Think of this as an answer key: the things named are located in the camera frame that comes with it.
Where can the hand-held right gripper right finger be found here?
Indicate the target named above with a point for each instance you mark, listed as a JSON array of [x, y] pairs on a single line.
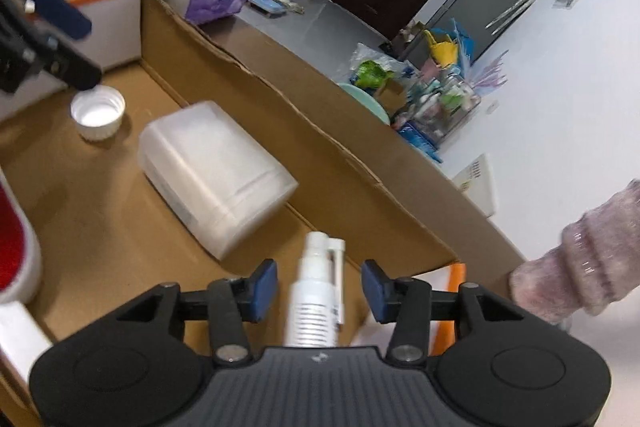
[[376, 292]]

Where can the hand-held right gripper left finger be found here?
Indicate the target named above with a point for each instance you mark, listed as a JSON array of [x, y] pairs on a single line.
[[262, 292]]

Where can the white bottle cap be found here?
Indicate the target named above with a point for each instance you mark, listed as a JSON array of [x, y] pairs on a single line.
[[97, 112]]

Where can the white spray bottle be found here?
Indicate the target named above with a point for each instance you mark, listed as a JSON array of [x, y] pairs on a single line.
[[315, 302]]

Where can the translucent white plastic container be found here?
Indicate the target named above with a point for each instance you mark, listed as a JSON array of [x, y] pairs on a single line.
[[215, 177]]

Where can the orange cardboard box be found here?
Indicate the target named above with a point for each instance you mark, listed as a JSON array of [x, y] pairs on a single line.
[[325, 167]]

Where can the white panel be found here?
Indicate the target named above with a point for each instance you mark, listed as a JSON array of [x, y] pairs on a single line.
[[477, 182]]

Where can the teal stool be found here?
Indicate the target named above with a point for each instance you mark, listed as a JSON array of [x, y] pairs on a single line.
[[367, 104]]

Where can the cluttered storage rack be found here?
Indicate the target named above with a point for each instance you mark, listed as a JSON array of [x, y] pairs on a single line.
[[440, 112]]

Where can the pink textured vase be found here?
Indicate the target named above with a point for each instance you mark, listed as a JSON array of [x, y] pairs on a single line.
[[580, 267]]

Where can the green plastic bag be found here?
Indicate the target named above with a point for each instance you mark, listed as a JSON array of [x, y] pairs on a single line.
[[375, 72]]

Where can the purple feather decor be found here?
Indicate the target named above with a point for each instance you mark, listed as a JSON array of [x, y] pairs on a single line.
[[489, 72]]

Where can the yellow watering can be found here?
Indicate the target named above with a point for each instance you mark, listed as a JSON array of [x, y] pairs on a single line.
[[441, 48]]

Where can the blue plastic item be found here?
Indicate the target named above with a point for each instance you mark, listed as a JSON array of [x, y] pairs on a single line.
[[462, 38]]

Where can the grey fridge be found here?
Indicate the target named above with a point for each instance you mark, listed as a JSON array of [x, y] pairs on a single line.
[[480, 17]]

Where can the white folded umbrella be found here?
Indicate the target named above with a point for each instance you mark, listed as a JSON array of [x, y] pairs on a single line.
[[515, 9]]

